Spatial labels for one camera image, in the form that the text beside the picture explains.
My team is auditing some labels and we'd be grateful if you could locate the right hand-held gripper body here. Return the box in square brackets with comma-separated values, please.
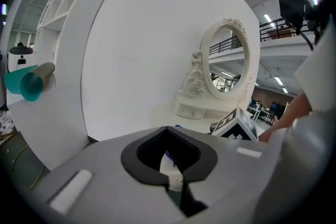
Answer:
[209, 106, 260, 142]

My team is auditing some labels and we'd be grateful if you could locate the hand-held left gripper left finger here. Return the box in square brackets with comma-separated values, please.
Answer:
[34, 126, 187, 224]

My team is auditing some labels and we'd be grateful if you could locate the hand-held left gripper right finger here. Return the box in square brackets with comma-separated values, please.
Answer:
[166, 126, 284, 224]

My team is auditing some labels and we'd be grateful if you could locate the person's right forearm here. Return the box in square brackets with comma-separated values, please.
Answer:
[258, 91, 315, 143]

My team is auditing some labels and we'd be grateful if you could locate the white ornate vanity table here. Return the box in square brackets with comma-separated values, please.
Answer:
[149, 104, 237, 137]

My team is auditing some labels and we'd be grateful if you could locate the row of white office desks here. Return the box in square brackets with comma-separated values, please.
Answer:
[248, 98, 279, 124]

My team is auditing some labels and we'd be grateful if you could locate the white ornate oval mirror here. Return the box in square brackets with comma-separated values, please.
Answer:
[172, 17, 252, 121]

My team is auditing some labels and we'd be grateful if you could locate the black balcony railing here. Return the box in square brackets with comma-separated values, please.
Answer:
[259, 17, 316, 42]

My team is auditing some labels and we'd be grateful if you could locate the floral fabric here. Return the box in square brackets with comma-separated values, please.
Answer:
[0, 110, 17, 137]

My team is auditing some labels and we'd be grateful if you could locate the teal rolled mat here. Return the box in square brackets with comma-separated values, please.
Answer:
[4, 62, 57, 103]

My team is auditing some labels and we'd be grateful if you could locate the white shelf cabinet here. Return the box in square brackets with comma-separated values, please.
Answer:
[6, 0, 121, 172]

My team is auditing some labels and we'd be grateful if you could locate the white robot with black top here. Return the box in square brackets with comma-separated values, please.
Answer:
[6, 46, 37, 73]

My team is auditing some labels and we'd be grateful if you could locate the yellow hose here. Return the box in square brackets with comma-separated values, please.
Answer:
[0, 131, 46, 190]

